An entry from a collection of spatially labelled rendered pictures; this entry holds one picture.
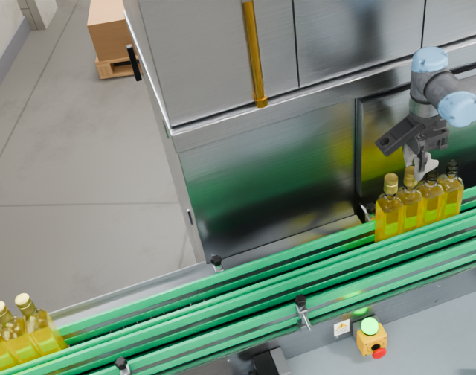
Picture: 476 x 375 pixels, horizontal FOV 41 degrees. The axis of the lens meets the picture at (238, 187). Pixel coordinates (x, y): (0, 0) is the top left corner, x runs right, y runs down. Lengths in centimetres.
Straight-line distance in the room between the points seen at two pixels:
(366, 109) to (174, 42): 53
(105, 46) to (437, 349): 294
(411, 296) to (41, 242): 207
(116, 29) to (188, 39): 271
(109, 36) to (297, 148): 259
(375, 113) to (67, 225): 208
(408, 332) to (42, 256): 198
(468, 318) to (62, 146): 262
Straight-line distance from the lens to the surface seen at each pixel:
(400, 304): 183
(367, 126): 169
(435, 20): 164
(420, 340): 187
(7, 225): 354
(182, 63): 142
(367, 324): 176
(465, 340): 188
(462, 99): 139
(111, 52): 418
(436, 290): 186
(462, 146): 193
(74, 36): 482
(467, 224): 186
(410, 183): 170
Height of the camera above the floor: 234
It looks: 45 degrees down
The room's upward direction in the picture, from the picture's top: 10 degrees counter-clockwise
